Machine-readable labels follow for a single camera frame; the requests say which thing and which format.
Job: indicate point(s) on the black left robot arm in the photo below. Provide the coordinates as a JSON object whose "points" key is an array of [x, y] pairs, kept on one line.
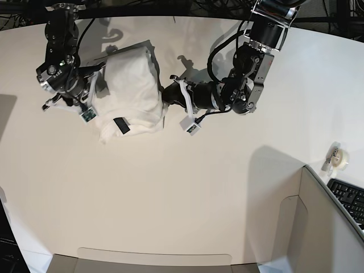
{"points": [[265, 31]]}

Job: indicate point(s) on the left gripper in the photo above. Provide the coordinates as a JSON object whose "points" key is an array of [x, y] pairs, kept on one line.
{"points": [[180, 92]]}

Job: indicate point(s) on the white printed t-shirt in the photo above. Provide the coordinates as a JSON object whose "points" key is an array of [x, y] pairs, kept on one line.
{"points": [[131, 103]]}

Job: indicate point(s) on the black computer keyboard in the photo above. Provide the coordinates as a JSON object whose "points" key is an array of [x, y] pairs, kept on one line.
{"points": [[351, 197]]}

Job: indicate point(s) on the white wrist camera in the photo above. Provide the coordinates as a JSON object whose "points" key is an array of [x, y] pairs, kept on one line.
{"points": [[89, 114], [189, 125]]}

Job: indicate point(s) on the grey partition panel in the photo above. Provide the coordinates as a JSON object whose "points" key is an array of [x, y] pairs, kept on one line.
{"points": [[96, 260], [315, 233]]}

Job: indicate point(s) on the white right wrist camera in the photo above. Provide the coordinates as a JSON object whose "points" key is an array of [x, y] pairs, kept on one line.
{"points": [[89, 114]]}

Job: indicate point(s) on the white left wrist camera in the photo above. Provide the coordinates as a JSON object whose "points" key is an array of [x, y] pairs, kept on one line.
{"points": [[189, 125]]}

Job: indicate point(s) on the grey front partition panel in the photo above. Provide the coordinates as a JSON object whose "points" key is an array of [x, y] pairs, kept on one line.
{"points": [[96, 260]]}

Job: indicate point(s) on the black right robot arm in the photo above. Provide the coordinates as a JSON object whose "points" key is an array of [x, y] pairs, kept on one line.
{"points": [[63, 37]]}

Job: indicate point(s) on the grey right partition panel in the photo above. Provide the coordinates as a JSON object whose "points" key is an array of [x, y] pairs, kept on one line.
{"points": [[315, 233]]}

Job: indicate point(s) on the clear tape dispenser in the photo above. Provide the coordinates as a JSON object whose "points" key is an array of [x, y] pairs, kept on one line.
{"points": [[337, 158]]}

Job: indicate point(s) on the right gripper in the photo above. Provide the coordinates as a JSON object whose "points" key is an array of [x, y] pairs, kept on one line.
{"points": [[75, 86]]}

